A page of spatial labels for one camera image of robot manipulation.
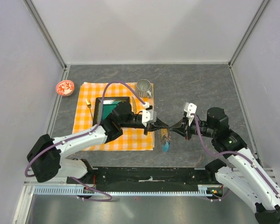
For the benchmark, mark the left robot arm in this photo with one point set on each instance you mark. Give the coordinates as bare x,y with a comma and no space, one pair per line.
48,157

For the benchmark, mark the red patterned small bowl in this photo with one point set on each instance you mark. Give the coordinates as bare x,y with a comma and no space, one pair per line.
65,88

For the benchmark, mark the teal square plate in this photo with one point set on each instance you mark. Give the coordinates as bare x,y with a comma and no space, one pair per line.
109,103

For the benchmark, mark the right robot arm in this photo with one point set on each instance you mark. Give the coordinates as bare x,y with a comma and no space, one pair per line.
234,166

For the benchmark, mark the gold fork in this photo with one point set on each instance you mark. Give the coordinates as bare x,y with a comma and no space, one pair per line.
88,103

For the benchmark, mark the striped grey mug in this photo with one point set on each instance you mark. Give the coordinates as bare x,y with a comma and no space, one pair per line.
144,88

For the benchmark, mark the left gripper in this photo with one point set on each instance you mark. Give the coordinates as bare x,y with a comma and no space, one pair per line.
158,124

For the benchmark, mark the keyring with keys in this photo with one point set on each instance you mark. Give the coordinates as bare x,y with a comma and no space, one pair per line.
164,136

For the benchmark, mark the gold knife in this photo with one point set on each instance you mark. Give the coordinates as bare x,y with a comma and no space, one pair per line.
134,106

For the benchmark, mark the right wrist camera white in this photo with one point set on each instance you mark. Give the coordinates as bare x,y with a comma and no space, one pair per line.
189,110

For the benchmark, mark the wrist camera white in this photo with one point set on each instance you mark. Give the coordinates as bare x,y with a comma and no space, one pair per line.
189,110
149,115

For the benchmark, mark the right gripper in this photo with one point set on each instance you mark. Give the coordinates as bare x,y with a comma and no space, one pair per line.
183,128

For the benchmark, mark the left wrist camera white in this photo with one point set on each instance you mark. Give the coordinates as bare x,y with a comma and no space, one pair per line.
149,115

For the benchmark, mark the blue carabiner tag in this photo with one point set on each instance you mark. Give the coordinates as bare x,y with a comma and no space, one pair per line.
165,146

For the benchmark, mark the grey cable duct rail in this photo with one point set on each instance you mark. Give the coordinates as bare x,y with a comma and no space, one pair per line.
82,191

